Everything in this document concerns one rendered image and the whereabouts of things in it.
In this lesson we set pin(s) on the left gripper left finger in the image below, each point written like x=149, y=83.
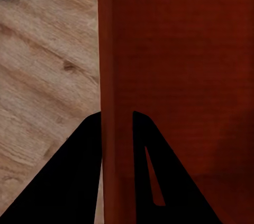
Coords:
x=65, y=189

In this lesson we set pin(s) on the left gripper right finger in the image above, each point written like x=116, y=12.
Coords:
x=185, y=203

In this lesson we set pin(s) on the storage box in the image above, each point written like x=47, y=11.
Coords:
x=189, y=66

